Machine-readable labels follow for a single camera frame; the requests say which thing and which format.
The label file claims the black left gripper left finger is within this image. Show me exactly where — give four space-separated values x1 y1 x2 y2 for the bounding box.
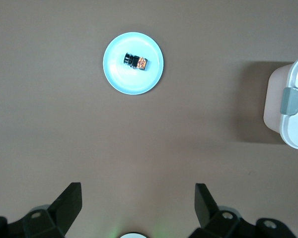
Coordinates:
0 182 83 238

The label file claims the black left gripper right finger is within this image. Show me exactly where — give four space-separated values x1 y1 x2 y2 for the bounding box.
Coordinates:
191 183 297 238

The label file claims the white lidded storage box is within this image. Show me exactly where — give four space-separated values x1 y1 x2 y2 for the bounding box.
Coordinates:
262 53 298 151

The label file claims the brown table mat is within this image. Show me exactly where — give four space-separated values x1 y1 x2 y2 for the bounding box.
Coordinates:
0 0 298 238

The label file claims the light blue round plate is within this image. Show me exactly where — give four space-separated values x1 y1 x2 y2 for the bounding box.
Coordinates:
103 31 164 96

